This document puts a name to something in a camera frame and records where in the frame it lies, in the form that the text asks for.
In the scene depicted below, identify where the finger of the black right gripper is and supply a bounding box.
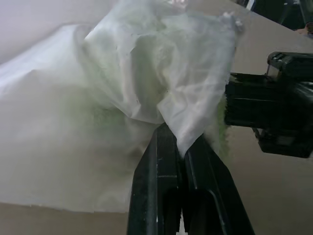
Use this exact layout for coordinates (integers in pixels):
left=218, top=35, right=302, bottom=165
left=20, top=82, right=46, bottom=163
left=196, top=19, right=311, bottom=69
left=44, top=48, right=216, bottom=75
left=224, top=72, right=304, bottom=100
left=224, top=97, right=304, bottom=130

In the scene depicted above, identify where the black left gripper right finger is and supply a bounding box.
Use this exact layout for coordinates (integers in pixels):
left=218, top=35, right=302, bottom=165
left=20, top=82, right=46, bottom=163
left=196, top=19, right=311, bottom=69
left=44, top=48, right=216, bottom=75
left=182, top=134, right=255, bottom=235

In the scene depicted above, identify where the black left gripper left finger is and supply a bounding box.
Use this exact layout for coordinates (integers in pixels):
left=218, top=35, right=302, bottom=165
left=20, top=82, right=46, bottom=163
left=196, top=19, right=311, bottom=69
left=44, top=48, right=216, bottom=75
left=126, top=123, right=183, bottom=235

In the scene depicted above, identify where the green towel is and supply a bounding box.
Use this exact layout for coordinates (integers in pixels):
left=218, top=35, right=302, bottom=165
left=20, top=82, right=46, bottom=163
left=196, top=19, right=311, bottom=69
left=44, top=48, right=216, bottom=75
left=90, top=22, right=232, bottom=164

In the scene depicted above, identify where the white translucent drawstring bag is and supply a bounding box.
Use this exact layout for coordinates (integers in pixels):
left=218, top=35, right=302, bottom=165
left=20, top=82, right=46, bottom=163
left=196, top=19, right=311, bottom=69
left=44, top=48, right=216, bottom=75
left=0, top=0, right=245, bottom=215

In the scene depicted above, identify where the white drawstring cord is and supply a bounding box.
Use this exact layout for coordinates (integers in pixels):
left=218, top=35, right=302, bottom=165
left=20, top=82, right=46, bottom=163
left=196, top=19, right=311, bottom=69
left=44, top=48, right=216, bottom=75
left=219, top=11, right=246, bottom=33

